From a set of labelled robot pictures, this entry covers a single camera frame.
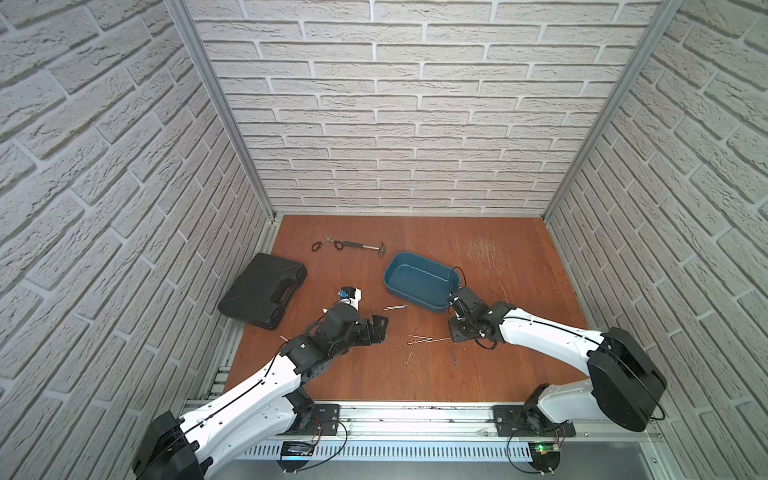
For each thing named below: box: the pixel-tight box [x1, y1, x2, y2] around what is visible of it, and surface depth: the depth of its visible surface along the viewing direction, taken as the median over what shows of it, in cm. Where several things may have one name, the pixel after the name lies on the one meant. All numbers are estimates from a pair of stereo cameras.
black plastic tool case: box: [218, 253, 308, 330], surface depth 94 cm
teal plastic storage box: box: [383, 252, 461, 314], surface depth 102 cm
